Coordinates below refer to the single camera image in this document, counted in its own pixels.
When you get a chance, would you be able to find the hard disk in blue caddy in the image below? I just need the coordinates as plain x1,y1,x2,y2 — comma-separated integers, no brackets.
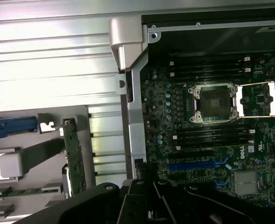
0,118,39,141

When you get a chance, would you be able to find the silver chipset heat sink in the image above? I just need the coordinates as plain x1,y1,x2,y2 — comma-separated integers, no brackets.
232,170,260,196

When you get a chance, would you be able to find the silver socket cover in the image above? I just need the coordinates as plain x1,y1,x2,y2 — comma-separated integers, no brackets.
234,80,275,118

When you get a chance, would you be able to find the grey parts rack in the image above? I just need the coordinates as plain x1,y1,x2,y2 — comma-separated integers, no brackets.
0,105,96,224

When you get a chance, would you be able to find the green RAM stick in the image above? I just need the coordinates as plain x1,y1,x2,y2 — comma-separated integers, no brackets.
0,189,45,199

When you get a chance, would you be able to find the CPU socket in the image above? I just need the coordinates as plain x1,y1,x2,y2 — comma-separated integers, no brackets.
188,83,240,123

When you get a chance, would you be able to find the open black PC case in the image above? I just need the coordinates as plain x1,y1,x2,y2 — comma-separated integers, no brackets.
108,9,275,210

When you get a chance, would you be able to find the blue expansion slot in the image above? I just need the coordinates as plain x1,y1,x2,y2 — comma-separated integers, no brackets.
167,157,230,171

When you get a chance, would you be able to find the green Dell motherboard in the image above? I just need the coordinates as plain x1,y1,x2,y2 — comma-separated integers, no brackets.
142,53,275,208

